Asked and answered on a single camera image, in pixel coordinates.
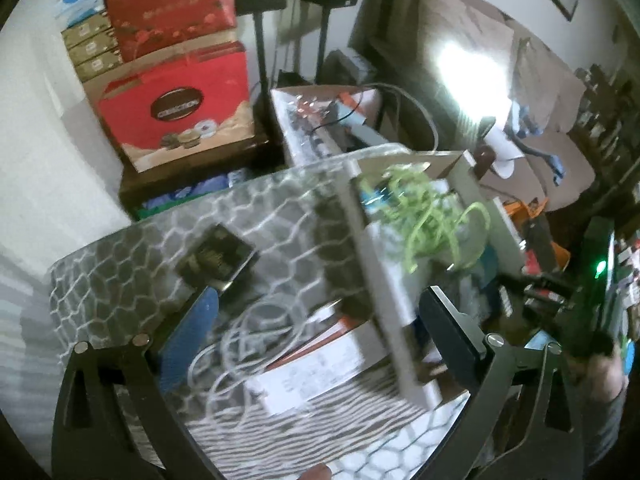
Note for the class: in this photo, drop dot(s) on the gold flat box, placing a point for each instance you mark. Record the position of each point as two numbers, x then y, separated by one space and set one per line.
92 47
87 27
100 67

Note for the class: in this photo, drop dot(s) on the dark wooden cabinet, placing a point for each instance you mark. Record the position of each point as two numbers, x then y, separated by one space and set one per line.
200 170

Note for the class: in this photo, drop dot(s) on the orange box with white label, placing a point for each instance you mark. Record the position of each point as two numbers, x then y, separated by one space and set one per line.
310 375

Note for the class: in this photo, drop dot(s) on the brown cardboard box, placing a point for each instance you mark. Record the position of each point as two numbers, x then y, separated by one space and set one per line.
100 88

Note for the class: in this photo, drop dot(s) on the red floral gift box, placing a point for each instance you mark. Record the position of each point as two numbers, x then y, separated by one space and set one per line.
170 5

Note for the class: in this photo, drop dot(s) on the bright lamp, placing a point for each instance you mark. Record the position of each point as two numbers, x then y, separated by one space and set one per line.
465 75

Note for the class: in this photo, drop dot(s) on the person's left hand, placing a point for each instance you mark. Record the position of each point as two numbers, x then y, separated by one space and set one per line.
316 473

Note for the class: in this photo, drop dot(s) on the cream curtain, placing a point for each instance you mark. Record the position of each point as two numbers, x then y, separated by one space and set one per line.
50 160

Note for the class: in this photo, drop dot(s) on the open box with packets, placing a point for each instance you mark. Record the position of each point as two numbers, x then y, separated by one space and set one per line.
310 120

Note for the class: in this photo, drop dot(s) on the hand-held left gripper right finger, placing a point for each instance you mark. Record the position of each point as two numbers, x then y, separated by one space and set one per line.
450 335

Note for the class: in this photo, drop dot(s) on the white sheer curtain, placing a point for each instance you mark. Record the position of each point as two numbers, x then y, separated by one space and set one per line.
25 335

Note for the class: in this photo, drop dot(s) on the small black box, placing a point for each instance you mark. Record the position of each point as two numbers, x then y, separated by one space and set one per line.
215 257

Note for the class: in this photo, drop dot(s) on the red paper gift bag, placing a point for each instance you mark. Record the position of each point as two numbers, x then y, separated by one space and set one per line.
135 105

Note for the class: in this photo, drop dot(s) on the orange and black object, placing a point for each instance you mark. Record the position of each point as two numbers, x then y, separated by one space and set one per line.
537 240

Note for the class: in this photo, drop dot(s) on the brown padded headboard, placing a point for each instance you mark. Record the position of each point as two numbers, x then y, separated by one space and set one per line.
400 35

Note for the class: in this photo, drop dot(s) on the person's right forearm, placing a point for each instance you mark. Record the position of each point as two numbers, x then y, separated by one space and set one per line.
607 430

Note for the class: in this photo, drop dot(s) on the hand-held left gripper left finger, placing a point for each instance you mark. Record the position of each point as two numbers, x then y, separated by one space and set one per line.
190 340

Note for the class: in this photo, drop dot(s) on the blue tissue pack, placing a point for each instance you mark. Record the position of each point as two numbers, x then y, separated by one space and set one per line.
80 2

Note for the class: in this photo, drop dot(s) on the person's right hand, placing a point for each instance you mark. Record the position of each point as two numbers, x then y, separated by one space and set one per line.
602 375

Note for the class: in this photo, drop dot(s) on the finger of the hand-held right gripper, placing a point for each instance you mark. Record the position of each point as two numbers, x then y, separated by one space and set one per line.
540 292

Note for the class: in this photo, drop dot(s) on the cardboard desk organizer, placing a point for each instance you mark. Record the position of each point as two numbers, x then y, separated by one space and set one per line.
385 280

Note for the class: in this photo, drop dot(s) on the blue plastic bag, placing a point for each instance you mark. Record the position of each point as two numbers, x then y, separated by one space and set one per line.
195 192

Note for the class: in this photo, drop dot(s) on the cluttered shelf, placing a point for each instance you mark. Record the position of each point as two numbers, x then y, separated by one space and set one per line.
612 125

